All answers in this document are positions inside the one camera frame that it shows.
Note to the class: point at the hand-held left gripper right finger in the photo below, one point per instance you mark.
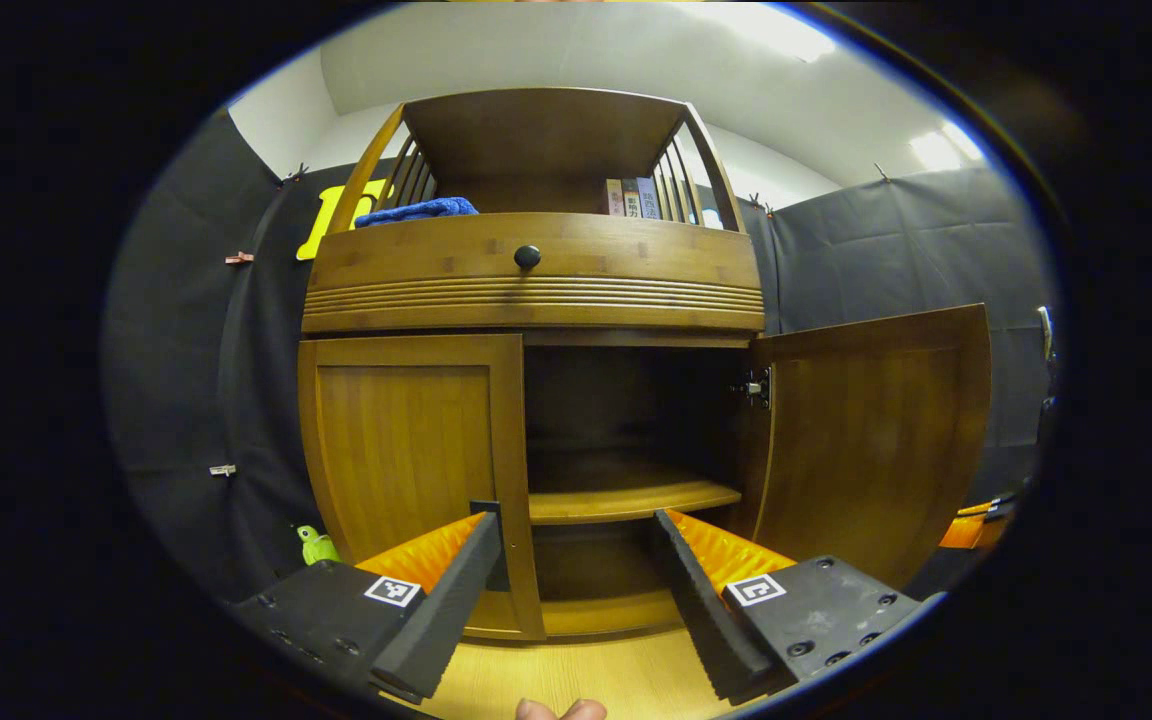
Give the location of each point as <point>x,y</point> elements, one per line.
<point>701,610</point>

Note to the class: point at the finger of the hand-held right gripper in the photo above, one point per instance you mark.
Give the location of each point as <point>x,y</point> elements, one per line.
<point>966,530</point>

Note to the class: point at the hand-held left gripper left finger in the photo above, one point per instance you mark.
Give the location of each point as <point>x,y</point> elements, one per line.
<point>451,610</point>

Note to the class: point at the wooden cabinet door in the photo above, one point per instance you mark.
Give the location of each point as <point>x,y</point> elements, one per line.
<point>406,440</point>
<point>876,440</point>

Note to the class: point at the wooden double-door shoe cabinet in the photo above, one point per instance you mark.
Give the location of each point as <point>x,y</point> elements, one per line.
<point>536,290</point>

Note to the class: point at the metal door hinge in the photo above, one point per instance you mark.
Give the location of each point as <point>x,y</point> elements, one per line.
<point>756,387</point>

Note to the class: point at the wooden cabinet drawer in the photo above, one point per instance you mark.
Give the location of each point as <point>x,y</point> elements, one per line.
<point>636,270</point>

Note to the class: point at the wooden inner shelf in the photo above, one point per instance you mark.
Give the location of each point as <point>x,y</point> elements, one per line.
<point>626,497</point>

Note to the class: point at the green frog toy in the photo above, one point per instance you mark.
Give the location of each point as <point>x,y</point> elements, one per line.
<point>316,547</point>

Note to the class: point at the black backdrop cloth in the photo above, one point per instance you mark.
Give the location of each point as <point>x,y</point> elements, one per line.
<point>176,400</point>

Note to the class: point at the black drawer knob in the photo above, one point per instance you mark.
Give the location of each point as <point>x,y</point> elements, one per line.
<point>527,256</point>

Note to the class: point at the blue towel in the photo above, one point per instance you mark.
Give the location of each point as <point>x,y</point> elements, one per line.
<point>416,211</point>

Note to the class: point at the yellow-brown book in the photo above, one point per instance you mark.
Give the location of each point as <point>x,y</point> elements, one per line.
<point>631,199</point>

